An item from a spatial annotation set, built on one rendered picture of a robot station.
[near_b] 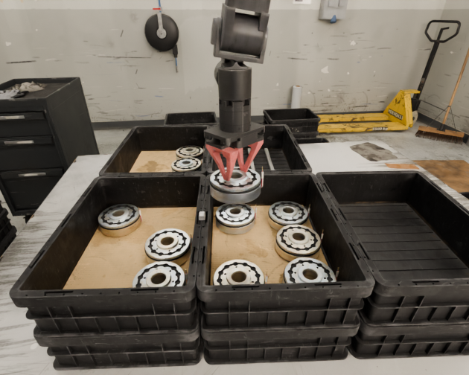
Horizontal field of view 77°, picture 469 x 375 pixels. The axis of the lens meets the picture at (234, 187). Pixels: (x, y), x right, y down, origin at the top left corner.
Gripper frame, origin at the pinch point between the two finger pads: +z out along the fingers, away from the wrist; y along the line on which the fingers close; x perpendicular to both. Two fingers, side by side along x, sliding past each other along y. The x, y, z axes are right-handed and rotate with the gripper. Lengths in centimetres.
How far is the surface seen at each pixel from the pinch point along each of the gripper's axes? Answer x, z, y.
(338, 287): 25.1, 11.7, 1.9
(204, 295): 10.0, 12.5, 17.7
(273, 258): 7.5, 21.1, -4.7
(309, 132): -77, 50, -164
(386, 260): 26.4, 21.4, -22.1
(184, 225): -16.9, 20.5, 1.9
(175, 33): -258, -17, -176
